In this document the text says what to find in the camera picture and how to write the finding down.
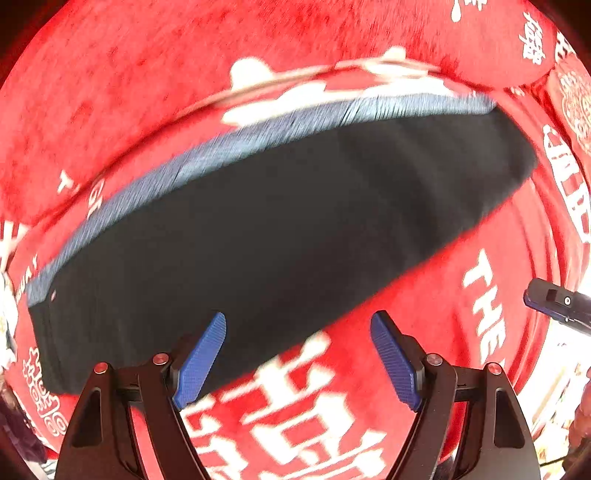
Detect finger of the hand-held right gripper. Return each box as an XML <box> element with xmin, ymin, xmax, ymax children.
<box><xmin>523</xmin><ymin>277</ymin><xmax>591</xmax><ymax>335</ymax></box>

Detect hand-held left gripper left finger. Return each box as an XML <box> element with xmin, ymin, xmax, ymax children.
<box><xmin>55</xmin><ymin>311</ymin><xmax>227</xmax><ymax>480</ymax></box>

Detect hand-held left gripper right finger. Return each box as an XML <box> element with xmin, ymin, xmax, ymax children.
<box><xmin>370</xmin><ymin>311</ymin><xmax>542</xmax><ymax>480</ymax></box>

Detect black pants with blue waistband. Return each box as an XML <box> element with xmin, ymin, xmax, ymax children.
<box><xmin>25</xmin><ymin>92</ymin><xmax>539</xmax><ymax>395</ymax></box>

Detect red printed sofa seat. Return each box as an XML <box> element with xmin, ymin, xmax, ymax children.
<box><xmin>0</xmin><ymin>60</ymin><xmax>591</xmax><ymax>480</ymax></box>

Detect dark purple cloth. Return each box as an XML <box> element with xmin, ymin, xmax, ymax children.
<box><xmin>0</xmin><ymin>378</ymin><xmax>49</xmax><ymax>464</ymax></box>

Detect red embroidered cushion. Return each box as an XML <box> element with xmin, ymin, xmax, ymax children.
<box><xmin>547</xmin><ymin>58</ymin><xmax>591</xmax><ymax>155</ymax></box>

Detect white patterned cloth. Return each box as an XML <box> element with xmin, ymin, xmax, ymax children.
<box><xmin>0</xmin><ymin>268</ymin><xmax>20</xmax><ymax>370</ymax></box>

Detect red printed sofa backrest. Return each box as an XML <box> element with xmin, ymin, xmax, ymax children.
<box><xmin>0</xmin><ymin>0</ymin><xmax>575</xmax><ymax>227</ymax></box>

